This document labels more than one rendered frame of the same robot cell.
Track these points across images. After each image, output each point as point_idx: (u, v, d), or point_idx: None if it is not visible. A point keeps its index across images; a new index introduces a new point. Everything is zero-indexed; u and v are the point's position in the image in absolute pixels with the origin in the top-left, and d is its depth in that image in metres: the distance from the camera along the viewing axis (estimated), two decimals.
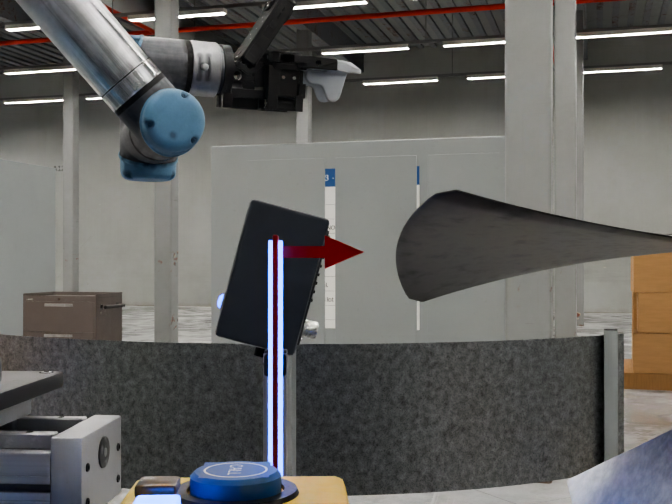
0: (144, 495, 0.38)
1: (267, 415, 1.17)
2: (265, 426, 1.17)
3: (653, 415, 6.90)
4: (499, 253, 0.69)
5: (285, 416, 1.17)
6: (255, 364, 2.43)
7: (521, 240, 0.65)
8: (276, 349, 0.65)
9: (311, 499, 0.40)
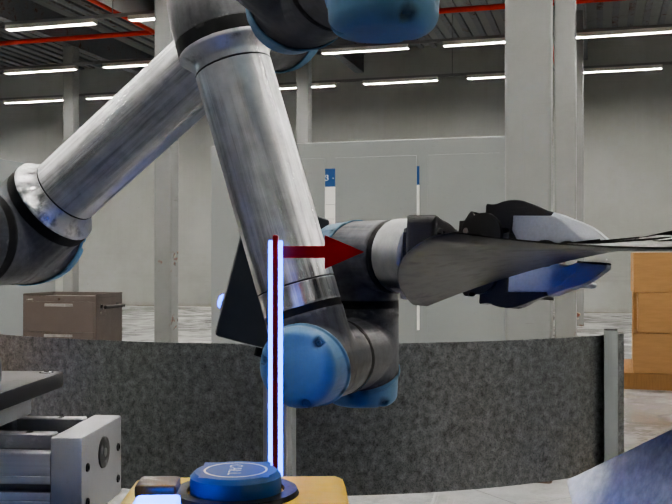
0: (144, 495, 0.38)
1: (267, 415, 1.17)
2: (265, 426, 1.17)
3: (653, 415, 6.90)
4: None
5: (285, 416, 1.17)
6: (255, 364, 2.43)
7: None
8: (276, 349, 0.65)
9: (311, 499, 0.40)
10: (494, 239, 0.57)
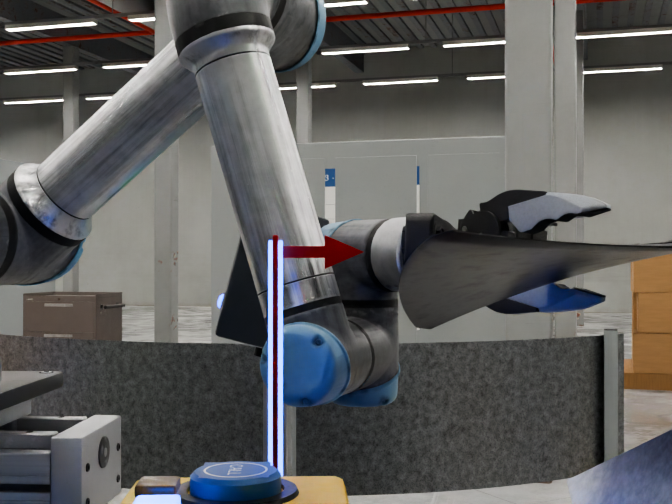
0: (144, 495, 0.38)
1: (267, 415, 1.17)
2: (265, 426, 1.17)
3: (653, 415, 6.90)
4: None
5: (285, 416, 1.17)
6: (255, 364, 2.43)
7: None
8: (276, 349, 0.65)
9: (311, 499, 0.40)
10: None
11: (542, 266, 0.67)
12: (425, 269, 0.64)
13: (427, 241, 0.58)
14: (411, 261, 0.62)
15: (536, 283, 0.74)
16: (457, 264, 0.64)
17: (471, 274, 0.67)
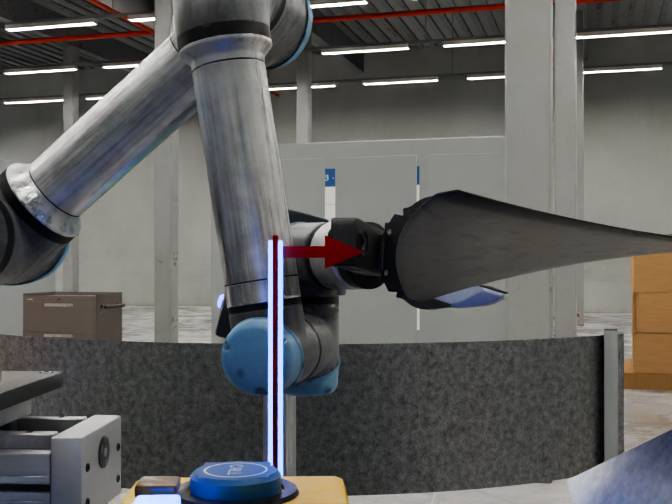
0: (144, 495, 0.38)
1: (267, 415, 1.17)
2: (265, 426, 1.17)
3: (653, 415, 6.90)
4: None
5: (285, 416, 1.17)
6: None
7: None
8: (276, 349, 0.65)
9: (311, 499, 0.40)
10: None
11: (541, 246, 0.67)
12: (425, 232, 0.64)
13: (431, 199, 0.58)
14: (412, 221, 0.62)
15: (532, 266, 0.74)
16: (457, 231, 0.64)
17: (470, 245, 0.67)
